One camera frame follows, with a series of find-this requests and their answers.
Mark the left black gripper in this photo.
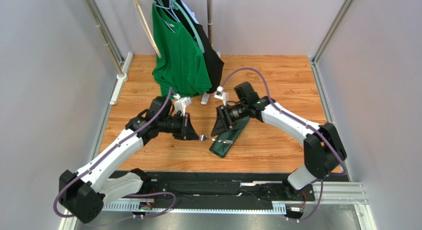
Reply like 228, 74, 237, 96
158, 113, 200, 141

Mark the silver fork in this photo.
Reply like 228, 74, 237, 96
199, 134, 234, 144

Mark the dark green cloth napkin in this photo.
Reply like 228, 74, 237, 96
209, 117, 250, 158

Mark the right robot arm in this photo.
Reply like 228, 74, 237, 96
211, 82, 347, 198

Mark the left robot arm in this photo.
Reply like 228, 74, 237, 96
53, 97, 200, 224

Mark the white clothes rack base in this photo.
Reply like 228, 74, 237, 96
200, 51, 221, 105

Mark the black t-shirt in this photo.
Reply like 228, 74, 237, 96
173, 0, 225, 94

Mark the green t-shirt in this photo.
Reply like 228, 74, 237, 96
152, 4, 211, 97

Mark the metal rack pole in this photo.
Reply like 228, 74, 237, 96
207, 0, 213, 46

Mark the teal clothes hanger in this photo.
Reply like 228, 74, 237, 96
155, 0, 205, 54

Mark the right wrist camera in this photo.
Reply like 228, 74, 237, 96
213, 86, 229, 106

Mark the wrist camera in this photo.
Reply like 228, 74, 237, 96
173, 94, 192, 116
213, 86, 229, 106

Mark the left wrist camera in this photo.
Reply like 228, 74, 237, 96
173, 94, 192, 116

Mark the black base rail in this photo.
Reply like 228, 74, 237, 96
108, 171, 317, 211

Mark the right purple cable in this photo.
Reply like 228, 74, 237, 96
220, 67, 347, 223

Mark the purple cable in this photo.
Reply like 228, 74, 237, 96
53, 87, 177, 219
220, 67, 347, 223

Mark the white corner pole bracket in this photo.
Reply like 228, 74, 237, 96
109, 52, 134, 105

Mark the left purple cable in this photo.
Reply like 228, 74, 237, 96
53, 87, 177, 219

